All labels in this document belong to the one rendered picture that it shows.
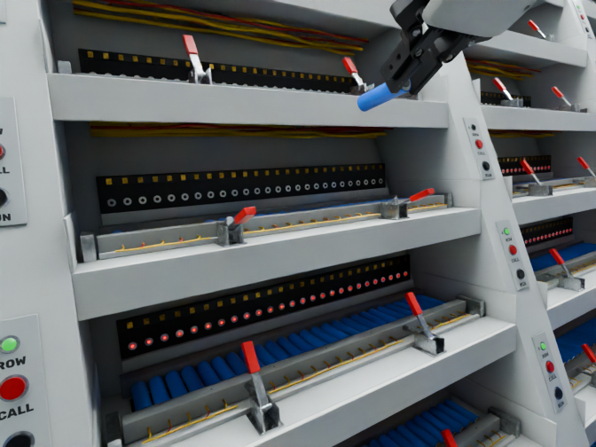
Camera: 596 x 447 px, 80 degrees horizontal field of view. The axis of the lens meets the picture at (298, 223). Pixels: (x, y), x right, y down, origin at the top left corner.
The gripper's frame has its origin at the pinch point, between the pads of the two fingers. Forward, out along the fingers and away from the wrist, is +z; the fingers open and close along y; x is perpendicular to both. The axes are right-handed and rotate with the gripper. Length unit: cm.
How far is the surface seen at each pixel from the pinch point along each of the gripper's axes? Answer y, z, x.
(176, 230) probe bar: 20.1, 22.7, 3.8
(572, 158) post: -100, 30, -7
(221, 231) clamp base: 15.7, 20.1, 5.8
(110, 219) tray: 26.5, 33.7, -3.9
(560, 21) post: -100, 13, -44
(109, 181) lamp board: 26.0, 31.3, -8.6
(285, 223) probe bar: 5.6, 23.4, 4.7
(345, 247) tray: -0.3, 20.5, 10.5
